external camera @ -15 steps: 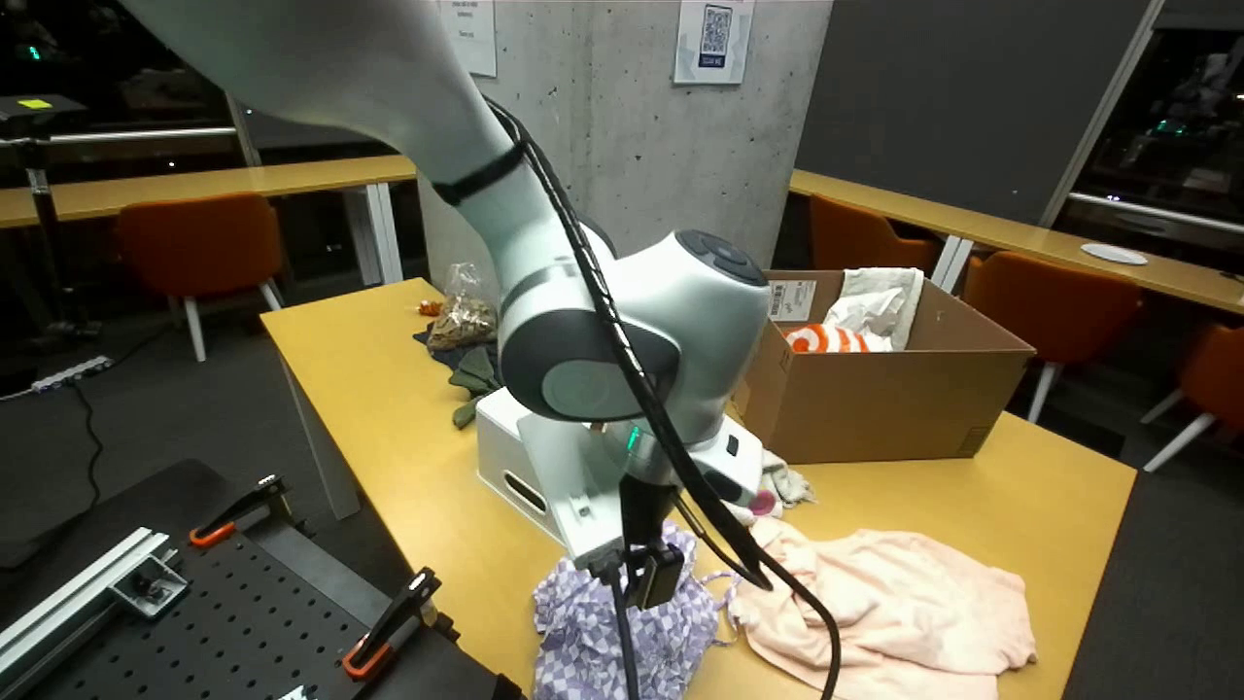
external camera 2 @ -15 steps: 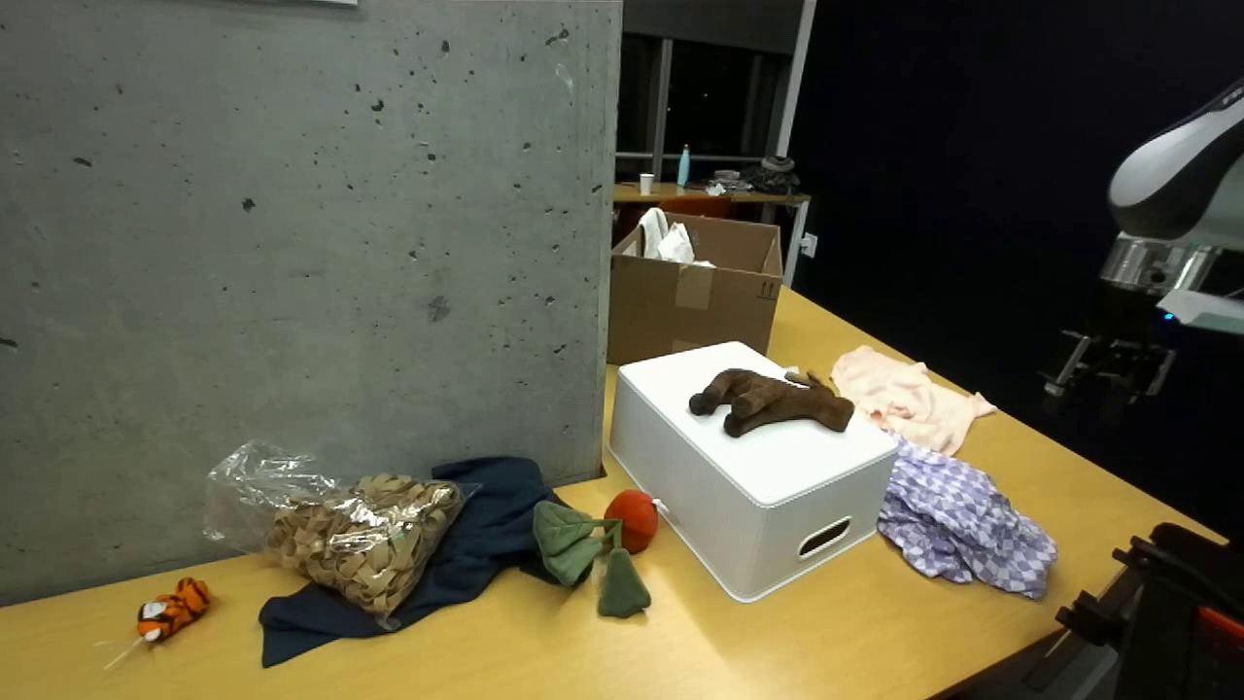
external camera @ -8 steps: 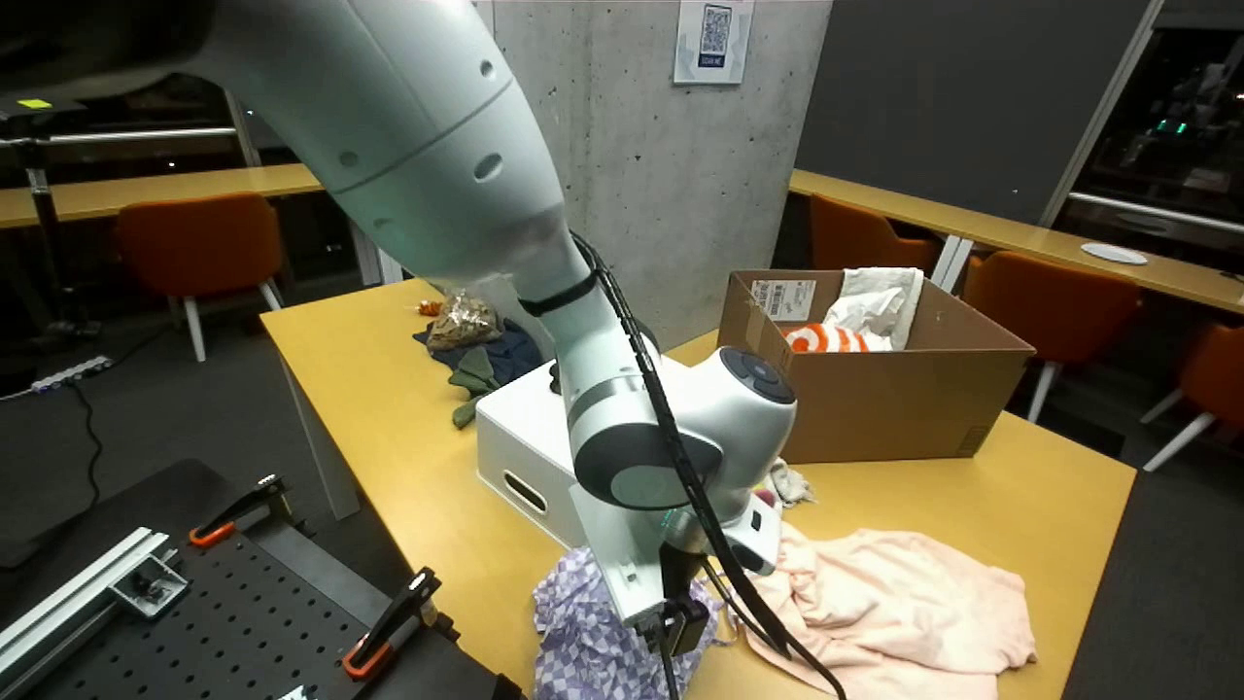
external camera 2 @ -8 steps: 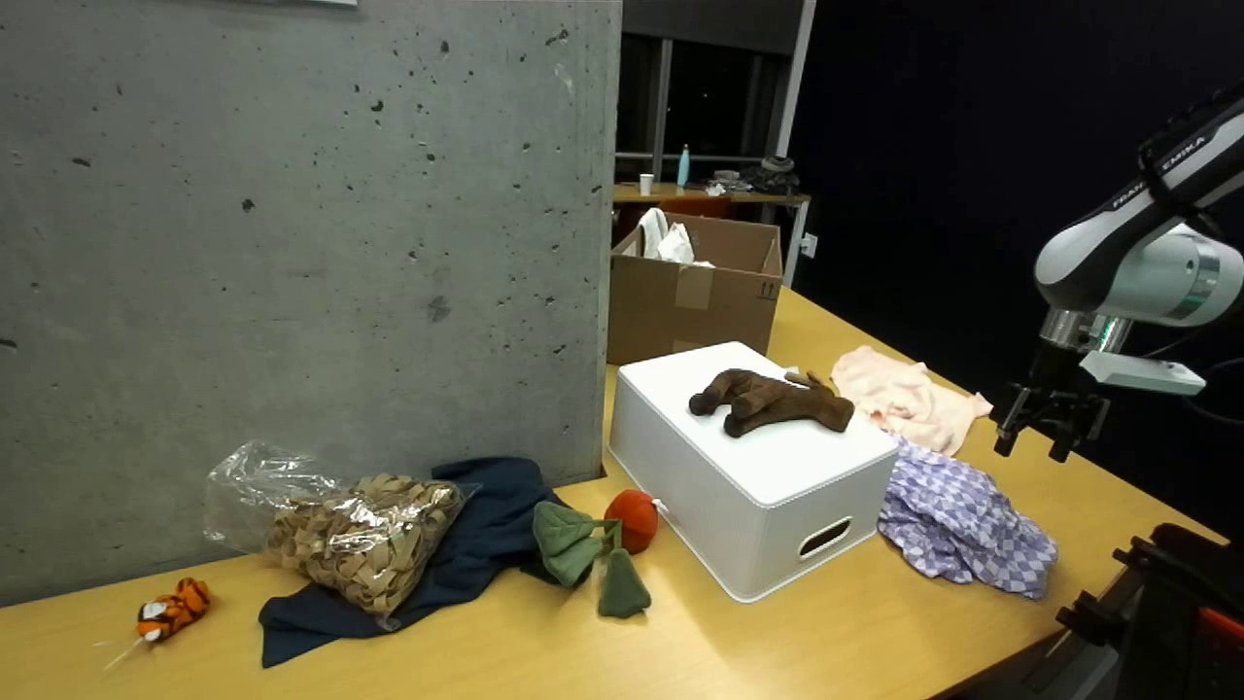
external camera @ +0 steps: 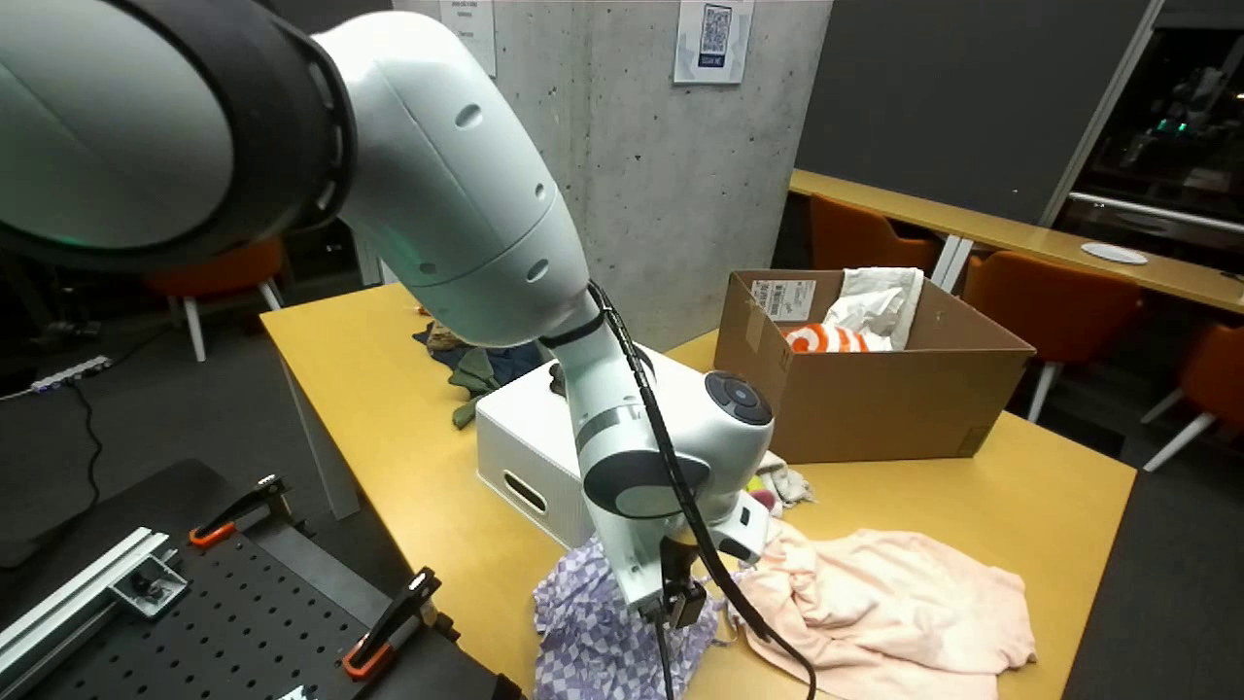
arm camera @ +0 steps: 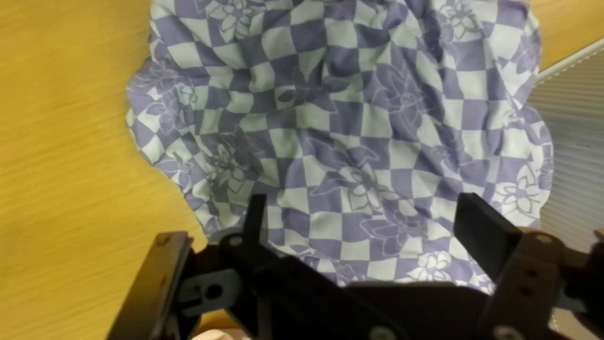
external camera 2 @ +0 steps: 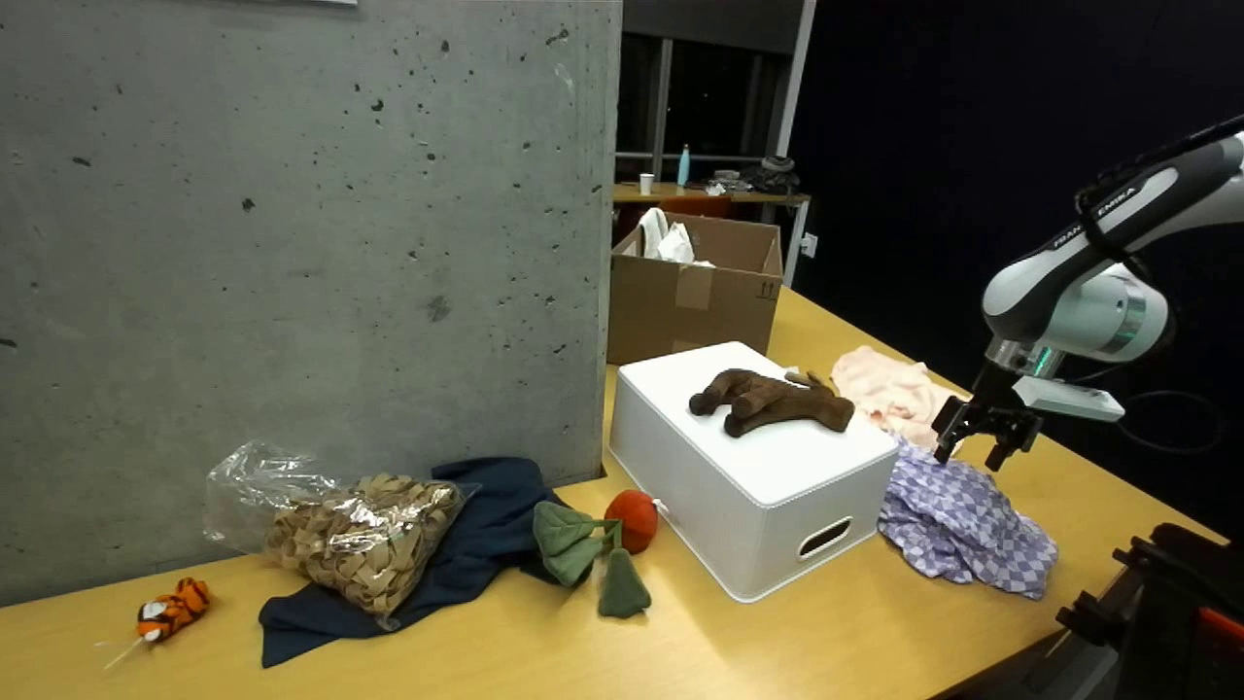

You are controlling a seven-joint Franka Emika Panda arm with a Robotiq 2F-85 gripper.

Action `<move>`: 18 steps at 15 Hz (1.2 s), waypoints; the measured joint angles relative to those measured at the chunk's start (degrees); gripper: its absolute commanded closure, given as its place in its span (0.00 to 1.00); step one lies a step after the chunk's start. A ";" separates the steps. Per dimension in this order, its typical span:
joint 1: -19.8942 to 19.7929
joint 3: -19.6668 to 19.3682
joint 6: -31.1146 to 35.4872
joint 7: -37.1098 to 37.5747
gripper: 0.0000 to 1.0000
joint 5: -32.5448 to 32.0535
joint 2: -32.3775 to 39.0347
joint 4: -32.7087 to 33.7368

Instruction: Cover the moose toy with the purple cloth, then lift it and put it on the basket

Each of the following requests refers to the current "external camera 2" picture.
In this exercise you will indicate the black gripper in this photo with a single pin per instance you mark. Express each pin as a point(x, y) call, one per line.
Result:
point(1005, 393)

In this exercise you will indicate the purple checkered cloth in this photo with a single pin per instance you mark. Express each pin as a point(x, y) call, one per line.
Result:
point(957, 525)

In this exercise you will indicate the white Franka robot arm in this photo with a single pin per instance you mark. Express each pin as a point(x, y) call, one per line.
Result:
point(1073, 303)

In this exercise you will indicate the pink cloth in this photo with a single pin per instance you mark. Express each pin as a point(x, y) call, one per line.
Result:
point(887, 392)

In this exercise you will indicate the brown moose plush toy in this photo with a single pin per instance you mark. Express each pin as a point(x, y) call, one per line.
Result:
point(762, 398)

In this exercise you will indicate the white plastic basket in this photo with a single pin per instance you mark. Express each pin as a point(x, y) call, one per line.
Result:
point(741, 508)

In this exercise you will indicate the dark blue cloth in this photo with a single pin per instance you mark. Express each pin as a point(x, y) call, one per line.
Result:
point(491, 520)

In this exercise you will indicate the small orange tiger toy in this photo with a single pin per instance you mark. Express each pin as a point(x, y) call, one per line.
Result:
point(175, 607)

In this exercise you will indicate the brown cardboard box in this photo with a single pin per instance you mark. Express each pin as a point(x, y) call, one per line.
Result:
point(685, 303)

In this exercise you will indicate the dark object on desk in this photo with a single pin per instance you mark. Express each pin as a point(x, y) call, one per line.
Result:
point(775, 178)

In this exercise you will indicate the red plush vegetable green leaves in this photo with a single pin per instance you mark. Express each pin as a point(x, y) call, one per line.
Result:
point(631, 520)

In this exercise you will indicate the white plastic bag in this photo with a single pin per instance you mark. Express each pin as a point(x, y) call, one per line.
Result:
point(666, 239)

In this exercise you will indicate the light blue bottle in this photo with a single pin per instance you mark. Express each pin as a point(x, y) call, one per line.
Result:
point(680, 165)

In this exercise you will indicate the small white cup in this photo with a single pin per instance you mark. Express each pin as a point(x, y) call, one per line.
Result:
point(645, 185)

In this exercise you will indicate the clear bag of corks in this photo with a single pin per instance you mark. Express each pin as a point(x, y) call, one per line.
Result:
point(362, 539)

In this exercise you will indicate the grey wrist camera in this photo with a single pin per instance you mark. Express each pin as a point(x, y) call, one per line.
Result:
point(1073, 398)

